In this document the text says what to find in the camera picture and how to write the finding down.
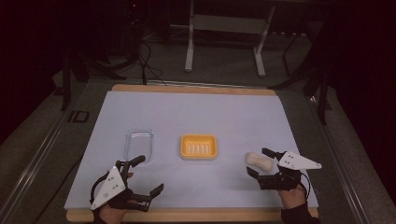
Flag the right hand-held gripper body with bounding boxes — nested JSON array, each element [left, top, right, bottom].
[[257, 150, 323, 191]]

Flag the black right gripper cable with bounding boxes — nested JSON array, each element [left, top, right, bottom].
[[299, 170, 313, 201]]

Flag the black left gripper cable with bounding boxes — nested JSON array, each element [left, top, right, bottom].
[[89, 173, 110, 203]]

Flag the person's left hand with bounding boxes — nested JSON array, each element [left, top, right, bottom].
[[98, 172, 135, 223]]

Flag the clear plastic container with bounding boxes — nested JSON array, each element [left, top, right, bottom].
[[123, 129, 155, 162]]

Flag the black floor cables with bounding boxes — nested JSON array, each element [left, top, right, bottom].
[[136, 40, 168, 86]]

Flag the black floor bracket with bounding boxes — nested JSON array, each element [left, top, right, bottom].
[[67, 109, 91, 123]]

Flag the metal floor rail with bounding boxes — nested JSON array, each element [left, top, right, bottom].
[[0, 102, 78, 224], [306, 92, 372, 224]]

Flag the light grey table mat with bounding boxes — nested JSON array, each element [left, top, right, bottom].
[[64, 91, 319, 210]]

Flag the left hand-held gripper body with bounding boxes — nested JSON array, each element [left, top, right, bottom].
[[90, 160, 150, 213]]

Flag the yellow soap dish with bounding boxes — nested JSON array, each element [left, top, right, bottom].
[[179, 133, 219, 161]]

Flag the beige soap bar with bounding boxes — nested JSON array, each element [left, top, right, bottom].
[[245, 151, 275, 172]]

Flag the person's right hand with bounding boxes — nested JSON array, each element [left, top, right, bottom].
[[277, 183, 308, 210]]

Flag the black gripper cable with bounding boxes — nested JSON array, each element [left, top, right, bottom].
[[299, 170, 313, 201], [89, 173, 110, 203]]

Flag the white metal stand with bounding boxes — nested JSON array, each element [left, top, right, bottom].
[[184, 0, 276, 78]]

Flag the black tripod stand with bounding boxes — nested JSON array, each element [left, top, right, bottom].
[[60, 46, 127, 112], [269, 31, 333, 126]]

